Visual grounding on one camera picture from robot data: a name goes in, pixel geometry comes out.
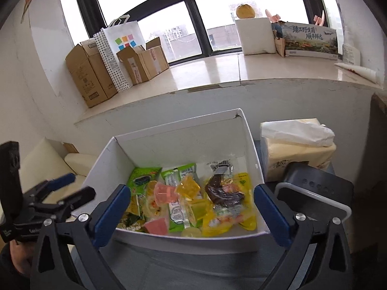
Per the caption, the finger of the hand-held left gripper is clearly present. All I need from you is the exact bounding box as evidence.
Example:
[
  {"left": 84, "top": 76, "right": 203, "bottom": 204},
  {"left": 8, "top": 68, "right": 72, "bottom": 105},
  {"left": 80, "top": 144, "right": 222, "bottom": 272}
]
[
  {"left": 22, "top": 173, "right": 77, "bottom": 206},
  {"left": 29, "top": 186, "right": 97, "bottom": 222}
]

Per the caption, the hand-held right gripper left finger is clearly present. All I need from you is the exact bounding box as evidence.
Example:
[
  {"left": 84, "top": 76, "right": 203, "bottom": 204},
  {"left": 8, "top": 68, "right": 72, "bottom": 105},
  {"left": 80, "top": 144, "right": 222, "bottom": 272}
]
[{"left": 30, "top": 184, "right": 131, "bottom": 290}]

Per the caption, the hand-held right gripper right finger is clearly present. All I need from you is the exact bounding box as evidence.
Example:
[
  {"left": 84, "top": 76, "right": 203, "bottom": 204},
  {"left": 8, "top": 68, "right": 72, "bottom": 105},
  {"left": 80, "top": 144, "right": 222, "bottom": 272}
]
[{"left": 254, "top": 184, "right": 353, "bottom": 290}]

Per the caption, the pale yellow snack packet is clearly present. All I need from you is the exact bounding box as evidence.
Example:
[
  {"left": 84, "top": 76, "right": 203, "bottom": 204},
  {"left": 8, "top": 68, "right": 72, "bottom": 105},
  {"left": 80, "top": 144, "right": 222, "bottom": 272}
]
[{"left": 144, "top": 187, "right": 170, "bottom": 222}]

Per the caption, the green seaweed snack packet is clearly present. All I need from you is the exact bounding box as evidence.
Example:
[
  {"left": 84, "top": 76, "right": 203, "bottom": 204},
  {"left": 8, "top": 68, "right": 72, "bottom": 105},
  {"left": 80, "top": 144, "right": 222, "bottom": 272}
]
[{"left": 119, "top": 167, "right": 162, "bottom": 232}]

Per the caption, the pink jelly cup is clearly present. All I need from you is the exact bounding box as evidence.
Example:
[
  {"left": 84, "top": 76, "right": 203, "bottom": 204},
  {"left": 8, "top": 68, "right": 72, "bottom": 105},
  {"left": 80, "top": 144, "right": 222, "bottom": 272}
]
[
  {"left": 154, "top": 180, "right": 177, "bottom": 204},
  {"left": 142, "top": 218, "right": 169, "bottom": 235}
]

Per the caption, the dark brown snack packet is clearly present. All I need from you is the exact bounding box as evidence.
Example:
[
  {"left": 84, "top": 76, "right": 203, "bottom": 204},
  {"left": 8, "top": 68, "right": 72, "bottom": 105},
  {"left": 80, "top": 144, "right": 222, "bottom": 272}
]
[{"left": 203, "top": 159, "right": 246, "bottom": 208}]

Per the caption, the green and white snack packet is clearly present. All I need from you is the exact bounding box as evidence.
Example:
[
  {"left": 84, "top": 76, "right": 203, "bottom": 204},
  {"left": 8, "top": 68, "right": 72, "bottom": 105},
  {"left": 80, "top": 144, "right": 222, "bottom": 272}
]
[{"left": 160, "top": 163, "right": 198, "bottom": 233}]

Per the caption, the green jelly cup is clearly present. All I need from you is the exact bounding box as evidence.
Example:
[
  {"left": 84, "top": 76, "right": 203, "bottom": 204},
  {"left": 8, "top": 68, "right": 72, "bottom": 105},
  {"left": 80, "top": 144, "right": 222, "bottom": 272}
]
[{"left": 184, "top": 201, "right": 212, "bottom": 227}]

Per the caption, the yellow jelly cup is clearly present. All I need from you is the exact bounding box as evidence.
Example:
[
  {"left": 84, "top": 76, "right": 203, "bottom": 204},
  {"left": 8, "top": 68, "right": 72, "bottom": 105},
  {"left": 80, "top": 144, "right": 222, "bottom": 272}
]
[{"left": 176, "top": 175, "right": 201, "bottom": 201}]

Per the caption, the pale clear jelly cup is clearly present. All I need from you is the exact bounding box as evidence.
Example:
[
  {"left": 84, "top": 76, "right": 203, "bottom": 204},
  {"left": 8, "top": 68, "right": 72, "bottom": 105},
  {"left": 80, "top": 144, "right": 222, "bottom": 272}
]
[{"left": 181, "top": 227, "right": 202, "bottom": 238}]

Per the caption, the white cardboard box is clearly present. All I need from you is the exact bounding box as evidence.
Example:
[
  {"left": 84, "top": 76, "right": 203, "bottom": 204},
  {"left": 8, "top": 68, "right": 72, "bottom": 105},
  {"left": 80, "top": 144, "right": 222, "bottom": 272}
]
[{"left": 79, "top": 108, "right": 271, "bottom": 240}]

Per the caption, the person's left forearm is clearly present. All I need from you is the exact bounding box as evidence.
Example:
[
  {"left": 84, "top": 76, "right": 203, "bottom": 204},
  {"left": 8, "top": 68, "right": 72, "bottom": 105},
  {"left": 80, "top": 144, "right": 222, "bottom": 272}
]
[{"left": 0, "top": 245, "right": 31, "bottom": 290}]

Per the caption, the person's left hand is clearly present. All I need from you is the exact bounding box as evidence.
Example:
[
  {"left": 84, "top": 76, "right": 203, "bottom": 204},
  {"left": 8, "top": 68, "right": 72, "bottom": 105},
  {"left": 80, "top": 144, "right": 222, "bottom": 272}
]
[{"left": 8, "top": 239, "right": 34, "bottom": 278}]

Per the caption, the cream sofa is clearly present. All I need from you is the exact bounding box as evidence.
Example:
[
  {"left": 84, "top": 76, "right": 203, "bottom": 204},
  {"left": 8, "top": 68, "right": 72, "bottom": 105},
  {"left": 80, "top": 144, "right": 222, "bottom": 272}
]
[{"left": 21, "top": 137, "right": 93, "bottom": 188}]

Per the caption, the tissue pack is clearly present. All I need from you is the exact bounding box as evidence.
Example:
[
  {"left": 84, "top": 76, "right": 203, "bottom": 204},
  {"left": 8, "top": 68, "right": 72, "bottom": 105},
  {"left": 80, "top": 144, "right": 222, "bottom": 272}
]
[{"left": 260, "top": 118, "right": 337, "bottom": 182}]

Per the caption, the tall brown cardboard box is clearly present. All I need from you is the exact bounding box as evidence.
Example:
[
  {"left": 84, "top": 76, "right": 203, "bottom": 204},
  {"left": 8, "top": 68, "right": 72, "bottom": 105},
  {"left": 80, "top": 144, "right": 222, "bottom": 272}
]
[{"left": 66, "top": 39, "right": 119, "bottom": 108}]

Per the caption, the polka dot paper bag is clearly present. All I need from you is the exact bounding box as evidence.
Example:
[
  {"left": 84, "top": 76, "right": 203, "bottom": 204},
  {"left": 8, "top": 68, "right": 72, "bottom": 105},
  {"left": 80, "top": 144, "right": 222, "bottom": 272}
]
[{"left": 94, "top": 27, "right": 134, "bottom": 93}]

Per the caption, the small open cardboard box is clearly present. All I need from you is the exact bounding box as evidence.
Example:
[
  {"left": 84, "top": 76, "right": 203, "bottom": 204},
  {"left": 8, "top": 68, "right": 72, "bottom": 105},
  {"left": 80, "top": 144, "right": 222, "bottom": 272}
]
[{"left": 116, "top": 37, "right": 170, "bottom": 84}]

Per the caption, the white bag with coloured squares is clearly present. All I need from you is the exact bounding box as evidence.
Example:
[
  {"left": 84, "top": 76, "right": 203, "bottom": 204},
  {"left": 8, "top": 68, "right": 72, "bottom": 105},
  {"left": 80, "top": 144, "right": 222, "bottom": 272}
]
[{"left": 103, "top": 14, "right": 146, "bottom": 52}]

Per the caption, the small brown paper bag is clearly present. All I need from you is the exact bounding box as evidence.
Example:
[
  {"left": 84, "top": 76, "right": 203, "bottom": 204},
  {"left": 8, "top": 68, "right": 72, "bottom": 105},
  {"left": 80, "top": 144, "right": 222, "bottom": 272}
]
[{"left": 274, "top": 36, "right": 286, "bottom": 57}]

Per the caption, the scenery printed carton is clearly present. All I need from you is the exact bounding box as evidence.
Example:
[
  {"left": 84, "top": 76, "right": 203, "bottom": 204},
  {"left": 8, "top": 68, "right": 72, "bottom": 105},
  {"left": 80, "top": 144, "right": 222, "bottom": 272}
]
[{"left": 283, "top": 22, "right": 338, "bottom": 59}]

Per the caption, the white plastic pouch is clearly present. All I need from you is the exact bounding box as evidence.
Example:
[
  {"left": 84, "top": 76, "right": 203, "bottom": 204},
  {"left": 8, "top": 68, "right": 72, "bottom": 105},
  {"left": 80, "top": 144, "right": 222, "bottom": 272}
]
[{"left": 342, "top": 44, "right": 361, "bottom": 66}]

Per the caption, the white foam box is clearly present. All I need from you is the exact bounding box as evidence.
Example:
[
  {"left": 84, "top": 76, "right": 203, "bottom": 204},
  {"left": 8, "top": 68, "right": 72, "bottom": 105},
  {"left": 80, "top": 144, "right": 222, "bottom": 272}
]
[{"left": 235, "top": 17, "right": 277, "bottom": 56}]

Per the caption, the blue toy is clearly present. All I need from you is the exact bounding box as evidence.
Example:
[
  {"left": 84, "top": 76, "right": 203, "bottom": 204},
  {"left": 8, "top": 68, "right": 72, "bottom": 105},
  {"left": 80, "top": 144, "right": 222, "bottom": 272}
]
[{"left": 271, "top": 21, "right": 285, "bottom": 38}]

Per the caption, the orange pumpkin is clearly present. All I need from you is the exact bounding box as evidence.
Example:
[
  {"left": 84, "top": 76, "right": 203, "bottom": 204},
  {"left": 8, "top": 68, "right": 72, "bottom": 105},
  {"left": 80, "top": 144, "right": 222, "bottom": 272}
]
[{"left": 236, "top": 4, "right": 257, "bottom": 19}]

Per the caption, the black speaker with grey handle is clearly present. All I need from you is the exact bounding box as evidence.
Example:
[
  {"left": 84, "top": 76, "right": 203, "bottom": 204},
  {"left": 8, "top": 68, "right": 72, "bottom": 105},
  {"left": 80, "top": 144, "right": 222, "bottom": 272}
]
[{"left": 274, "top": 161, "right": 354, "bottom": 250}]

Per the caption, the black window frame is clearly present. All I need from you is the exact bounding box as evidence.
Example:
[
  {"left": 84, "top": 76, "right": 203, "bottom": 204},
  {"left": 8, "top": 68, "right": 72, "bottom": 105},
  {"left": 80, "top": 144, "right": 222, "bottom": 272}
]
[{"left": 56, "top": 0, "right": 333, "bottom": 67}]

